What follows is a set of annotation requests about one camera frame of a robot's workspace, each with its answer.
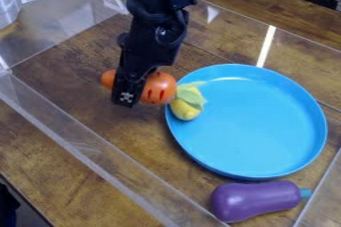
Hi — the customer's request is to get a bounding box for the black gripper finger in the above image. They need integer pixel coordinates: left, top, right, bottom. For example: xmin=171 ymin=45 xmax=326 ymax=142
xmin=111 ymin=70 xmax=147 ymax=108

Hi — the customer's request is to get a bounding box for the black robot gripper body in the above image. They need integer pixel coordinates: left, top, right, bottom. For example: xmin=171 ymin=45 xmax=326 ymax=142
xmin=118 ymin=1 xmax=188 ymax=81

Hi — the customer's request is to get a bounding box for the orange toy carrot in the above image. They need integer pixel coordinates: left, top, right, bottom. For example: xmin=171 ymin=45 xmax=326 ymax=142
xmin=100 ymin=69 xmax=207 ymax=111

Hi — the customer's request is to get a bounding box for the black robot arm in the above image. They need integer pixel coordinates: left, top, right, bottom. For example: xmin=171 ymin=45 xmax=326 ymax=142
xmin=112 ymin=0 xmax=196 ymax=108

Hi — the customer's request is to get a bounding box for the blue round plastic tray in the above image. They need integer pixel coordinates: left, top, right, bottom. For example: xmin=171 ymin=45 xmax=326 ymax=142
xmin=166 ymin=64 xmax=328 ymax=180

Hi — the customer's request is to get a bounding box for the yellow toy lemon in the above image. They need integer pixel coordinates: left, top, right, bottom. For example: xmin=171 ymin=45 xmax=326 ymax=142
xmin=170 ymin=87 xmax=205 ymax=120

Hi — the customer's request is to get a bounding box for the purple toy eggplant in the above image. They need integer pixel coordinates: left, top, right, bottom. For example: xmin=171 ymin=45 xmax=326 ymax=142
xmin=211 ymin=180 xmax=311 ymax=223

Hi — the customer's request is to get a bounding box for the clear acrylic enclosure wall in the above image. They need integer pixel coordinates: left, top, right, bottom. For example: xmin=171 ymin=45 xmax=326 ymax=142
xmin=0 ymin=0 xmax=341 ymax=227

